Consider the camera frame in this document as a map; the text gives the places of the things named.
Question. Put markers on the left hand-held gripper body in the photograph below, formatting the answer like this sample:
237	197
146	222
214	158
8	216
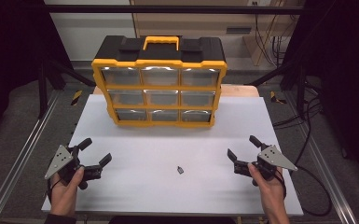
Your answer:
60	158

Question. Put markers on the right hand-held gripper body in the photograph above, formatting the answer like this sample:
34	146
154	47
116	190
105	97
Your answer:
273	157

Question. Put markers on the person's right hand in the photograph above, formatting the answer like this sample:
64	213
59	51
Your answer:
272	191

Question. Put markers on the person's left hand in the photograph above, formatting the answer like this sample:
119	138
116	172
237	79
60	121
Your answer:
63	196

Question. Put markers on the yellow black hazard tape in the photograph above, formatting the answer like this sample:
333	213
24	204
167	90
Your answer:
76	97
276	98

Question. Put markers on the small dark metal part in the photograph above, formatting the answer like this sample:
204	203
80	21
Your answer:
180	170

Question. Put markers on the black metal stand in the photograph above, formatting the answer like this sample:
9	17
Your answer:
43	90
300	90

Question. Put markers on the grid of clear plastic drawers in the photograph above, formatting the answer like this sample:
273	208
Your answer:
121	76

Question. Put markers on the yellow black drawer organizer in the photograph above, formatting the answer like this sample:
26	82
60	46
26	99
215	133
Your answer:
199	49

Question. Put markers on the black curtain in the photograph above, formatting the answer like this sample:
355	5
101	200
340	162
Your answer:
348	62
9	46

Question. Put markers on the aluminium frame rail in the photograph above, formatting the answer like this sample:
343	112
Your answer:
18	161
326	174

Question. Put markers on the black horizontal frame bar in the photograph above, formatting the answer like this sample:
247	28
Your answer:
168	9

